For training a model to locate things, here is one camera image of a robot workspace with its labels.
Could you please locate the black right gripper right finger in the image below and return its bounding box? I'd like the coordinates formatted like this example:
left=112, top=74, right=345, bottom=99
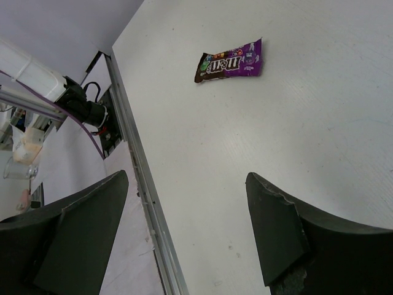
left=245, top=172, right=392, bottom=294

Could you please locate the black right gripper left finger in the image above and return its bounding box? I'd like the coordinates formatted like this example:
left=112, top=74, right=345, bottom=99
left=1, top=170, right=128, bottom=294

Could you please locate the brown purple M&M's packet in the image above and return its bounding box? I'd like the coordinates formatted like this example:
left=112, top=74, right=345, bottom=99
left=194, top=37, right=263, bottom=84

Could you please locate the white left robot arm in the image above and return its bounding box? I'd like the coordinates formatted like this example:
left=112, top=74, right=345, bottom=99
left=1, top=39, right=66, bottom=102

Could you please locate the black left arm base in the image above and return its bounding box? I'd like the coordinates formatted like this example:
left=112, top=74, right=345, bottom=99
left=55, top=76, right=122, bottom=158

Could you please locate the beige plastic bag clutter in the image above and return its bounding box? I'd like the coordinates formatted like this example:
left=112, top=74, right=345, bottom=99
left=12, top=126, right=44, bottom=165

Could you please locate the clear glass cup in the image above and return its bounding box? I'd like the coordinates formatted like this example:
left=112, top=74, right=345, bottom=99
left=3, top=157, right=39, bottom=180

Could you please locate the aluminium front rail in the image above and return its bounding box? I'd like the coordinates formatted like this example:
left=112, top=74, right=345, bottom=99
left=106, top=52, right=189, bottom=294

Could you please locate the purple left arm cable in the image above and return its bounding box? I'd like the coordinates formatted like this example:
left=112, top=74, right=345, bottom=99
left=0, top=69, right=106, bottom=160

